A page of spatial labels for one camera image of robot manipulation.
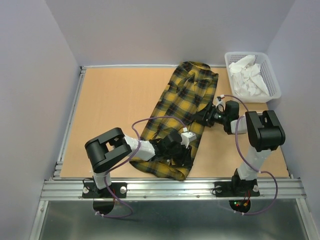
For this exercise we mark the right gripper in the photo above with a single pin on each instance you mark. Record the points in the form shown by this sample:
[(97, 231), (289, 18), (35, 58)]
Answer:
[(202, 116)]

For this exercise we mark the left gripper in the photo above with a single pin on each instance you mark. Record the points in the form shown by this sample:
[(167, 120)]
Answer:
[(185, 160)]

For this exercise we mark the yellow plaid long sleeve shirt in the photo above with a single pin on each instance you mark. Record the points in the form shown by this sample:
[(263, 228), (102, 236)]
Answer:
[(190, 89)]

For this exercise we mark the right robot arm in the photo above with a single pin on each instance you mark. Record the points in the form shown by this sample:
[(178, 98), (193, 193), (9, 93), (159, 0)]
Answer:
[(265, 134)]

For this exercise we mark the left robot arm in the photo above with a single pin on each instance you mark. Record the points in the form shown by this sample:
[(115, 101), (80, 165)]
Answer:
[(109, 148)]

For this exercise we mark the white shirt in basket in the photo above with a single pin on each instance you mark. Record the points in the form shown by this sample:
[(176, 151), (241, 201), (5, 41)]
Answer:
[(246, 78)]

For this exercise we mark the white plastic laundry basket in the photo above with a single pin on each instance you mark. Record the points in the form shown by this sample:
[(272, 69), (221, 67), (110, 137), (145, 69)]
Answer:
[(267, 73)]

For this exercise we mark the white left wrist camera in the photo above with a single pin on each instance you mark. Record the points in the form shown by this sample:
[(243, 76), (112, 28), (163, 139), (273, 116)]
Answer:
[(187, 137)]

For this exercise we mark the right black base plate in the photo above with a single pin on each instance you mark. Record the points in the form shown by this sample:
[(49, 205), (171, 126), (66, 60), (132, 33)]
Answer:
[(230, 189)]

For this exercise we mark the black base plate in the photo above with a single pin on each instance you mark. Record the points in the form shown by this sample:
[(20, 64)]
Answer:
[(230, 189), (90, 191)]

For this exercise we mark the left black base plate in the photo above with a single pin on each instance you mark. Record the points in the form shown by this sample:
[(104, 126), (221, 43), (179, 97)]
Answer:
[(90, 191)]

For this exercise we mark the aluminium mounting rail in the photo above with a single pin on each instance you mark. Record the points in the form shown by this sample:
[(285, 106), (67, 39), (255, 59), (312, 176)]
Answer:
[(154, 189)]

